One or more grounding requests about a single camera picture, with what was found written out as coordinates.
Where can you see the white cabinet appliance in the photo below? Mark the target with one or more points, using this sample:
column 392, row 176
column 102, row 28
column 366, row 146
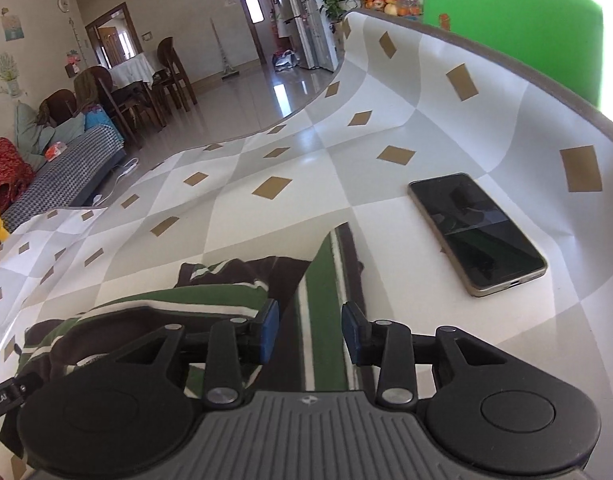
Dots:
column 321, row 30

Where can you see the lavender wall sticker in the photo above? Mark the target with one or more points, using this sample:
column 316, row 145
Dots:
column 9, row 75

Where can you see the green brown striped shirt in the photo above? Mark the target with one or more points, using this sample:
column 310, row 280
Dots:
column 316, row 310

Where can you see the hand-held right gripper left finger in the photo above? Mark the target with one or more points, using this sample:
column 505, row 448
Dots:
column 269, row 332

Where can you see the dining table with white cloth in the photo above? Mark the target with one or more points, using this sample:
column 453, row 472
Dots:
column 131, row 67

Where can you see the small pink flower decoration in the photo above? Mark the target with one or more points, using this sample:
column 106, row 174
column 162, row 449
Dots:
column 72, row 66

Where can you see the smartphone in clear case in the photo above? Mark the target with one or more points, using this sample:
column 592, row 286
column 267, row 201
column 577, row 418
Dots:
column 479, row 232

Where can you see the plastic bag on floor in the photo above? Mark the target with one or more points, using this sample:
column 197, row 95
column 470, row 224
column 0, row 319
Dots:
column 286, row 60

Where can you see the checkered diamond pattern tablecloth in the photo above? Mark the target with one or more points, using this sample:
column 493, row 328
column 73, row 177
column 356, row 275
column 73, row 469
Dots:
column 286, row 200

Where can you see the mop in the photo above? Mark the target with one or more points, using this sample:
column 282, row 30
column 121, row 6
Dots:
column 229, row 72

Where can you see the dark wooden dining chair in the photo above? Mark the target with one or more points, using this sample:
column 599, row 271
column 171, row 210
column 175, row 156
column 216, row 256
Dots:
column 119, row 105
column 174, row 70

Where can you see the red patterned cloth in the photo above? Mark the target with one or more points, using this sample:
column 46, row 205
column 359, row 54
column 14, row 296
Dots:
column 6, row 170

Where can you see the flower wall poster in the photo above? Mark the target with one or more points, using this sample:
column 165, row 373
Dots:
column 12, row 25

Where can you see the pile of fruit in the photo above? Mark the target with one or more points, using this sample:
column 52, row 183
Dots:
column 394, row 0

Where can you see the teal blanket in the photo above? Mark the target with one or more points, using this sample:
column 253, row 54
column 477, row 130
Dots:
column 36, row 135

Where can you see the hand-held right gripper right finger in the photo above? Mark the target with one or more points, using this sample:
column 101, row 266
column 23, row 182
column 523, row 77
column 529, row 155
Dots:
column 351, row 332

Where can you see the silver refrigerator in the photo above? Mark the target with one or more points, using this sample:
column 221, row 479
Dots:
column 289, row 5

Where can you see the houndstooth covered sofa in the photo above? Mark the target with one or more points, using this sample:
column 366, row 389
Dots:
column 61, row 175

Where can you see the orange tissue packet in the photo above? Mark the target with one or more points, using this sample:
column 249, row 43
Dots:
column 55, row 150

